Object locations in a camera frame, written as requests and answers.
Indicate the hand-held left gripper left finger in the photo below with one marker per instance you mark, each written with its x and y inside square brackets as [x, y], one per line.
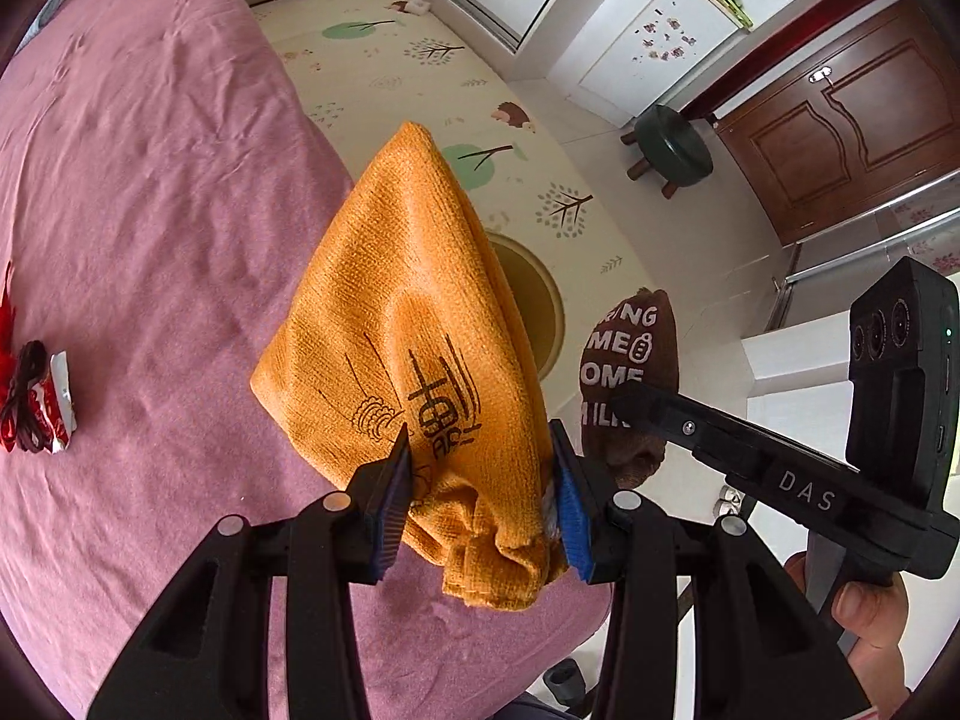
[390, 502]

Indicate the white sticker-covered cabinet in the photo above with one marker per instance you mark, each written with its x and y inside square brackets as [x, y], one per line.
[637, 37]

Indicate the brown printed sock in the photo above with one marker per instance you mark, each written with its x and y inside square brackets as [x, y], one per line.
[667, 345]

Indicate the glass sliding door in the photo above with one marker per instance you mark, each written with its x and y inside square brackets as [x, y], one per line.
[825, 270]

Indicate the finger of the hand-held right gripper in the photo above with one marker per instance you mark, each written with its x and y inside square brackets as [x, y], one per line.
[675, 424]

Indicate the printed play mat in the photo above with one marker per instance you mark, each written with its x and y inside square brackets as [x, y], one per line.
[390, 52]

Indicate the red snack wrapper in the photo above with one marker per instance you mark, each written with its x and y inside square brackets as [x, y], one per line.
[56, 397]

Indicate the round olive bin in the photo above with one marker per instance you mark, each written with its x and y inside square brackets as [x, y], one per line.
[536, 300]

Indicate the person's right hand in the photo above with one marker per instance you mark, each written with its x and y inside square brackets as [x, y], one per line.
[874, 611]

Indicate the brown wooden door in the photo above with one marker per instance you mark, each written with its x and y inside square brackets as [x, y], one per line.
[847, 105]

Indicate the dark green round stool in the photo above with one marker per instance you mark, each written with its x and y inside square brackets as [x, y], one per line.
[675, 142]

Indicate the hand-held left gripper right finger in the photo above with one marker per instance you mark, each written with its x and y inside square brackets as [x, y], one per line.
[570, 510]

